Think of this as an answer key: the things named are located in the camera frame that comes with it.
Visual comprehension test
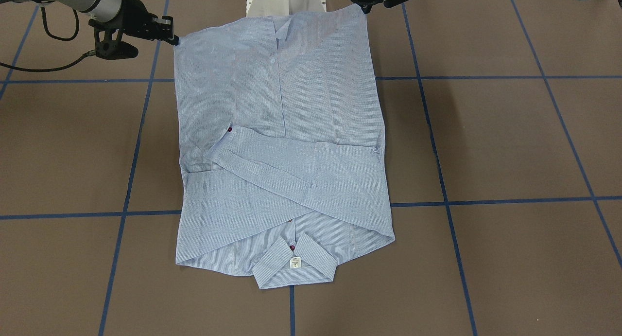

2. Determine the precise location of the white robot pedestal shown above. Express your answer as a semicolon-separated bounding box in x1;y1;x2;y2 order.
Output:
246;0;327;18

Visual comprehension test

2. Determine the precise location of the black braided cable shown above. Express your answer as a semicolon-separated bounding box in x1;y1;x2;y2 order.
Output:
0;0;98;73

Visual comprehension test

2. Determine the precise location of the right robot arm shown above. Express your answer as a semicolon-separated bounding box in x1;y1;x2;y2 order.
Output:
7;0;179;60

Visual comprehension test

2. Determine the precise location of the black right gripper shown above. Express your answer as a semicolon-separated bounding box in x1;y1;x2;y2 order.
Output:
88;0;179;60

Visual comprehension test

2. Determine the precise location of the light blue striped shirt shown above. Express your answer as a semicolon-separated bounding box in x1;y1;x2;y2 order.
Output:
174;4;396;289

